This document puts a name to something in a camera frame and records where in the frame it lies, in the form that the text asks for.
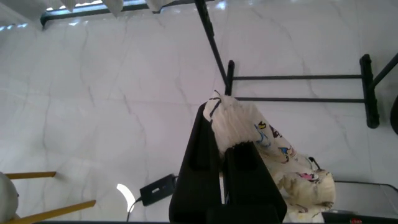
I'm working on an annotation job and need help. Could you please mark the white chair with yellow frame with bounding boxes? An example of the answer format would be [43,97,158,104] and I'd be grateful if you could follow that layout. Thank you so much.
[0,170,96,224]

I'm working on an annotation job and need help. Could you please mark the black power adapter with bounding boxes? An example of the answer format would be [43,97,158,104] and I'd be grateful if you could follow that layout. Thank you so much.
[126,173,177,222]

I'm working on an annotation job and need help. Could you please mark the black clothes rack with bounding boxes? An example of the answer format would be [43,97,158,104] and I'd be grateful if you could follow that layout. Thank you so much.
[194,0,398,129]

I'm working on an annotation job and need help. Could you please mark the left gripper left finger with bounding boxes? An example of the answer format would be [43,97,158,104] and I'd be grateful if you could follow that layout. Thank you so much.
[169,102,224,222]

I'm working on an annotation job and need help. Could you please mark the cream printed garment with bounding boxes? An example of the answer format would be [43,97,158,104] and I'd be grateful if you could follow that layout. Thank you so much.
[202,90,337,223]

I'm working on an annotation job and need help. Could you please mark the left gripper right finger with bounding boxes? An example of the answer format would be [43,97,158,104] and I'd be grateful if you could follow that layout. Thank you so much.
[223,141,287,222]

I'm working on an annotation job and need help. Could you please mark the white curtain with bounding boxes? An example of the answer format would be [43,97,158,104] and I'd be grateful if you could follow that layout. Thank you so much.
[0,0,184,30]

